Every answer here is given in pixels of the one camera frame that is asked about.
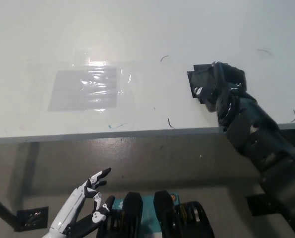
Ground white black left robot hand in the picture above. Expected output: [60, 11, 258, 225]
[49, 167, 116, 236]

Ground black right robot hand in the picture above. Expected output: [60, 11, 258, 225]
[191, 60, 248, 129]

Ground black tape marked spot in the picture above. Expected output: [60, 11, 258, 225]
[186, 63, 227, 105]

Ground black robot legs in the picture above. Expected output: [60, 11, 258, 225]
[97, 189, 216, 238]

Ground black table leg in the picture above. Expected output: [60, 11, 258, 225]
[0, 190, 21, 233]

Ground clear plastic film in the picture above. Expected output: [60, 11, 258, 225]
[73, 49, 135, 115]

